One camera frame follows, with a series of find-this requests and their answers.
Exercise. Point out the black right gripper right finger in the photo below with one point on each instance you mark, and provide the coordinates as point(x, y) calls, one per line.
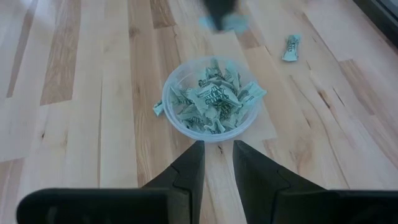
point(264, 193)

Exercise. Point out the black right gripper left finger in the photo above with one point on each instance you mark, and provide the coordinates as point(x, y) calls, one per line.
point(186, 193)

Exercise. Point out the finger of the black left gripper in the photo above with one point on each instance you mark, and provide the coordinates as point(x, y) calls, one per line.
point(220, 12)

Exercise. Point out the clear plastic container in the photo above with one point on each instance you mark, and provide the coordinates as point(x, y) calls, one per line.
point(183, 70)

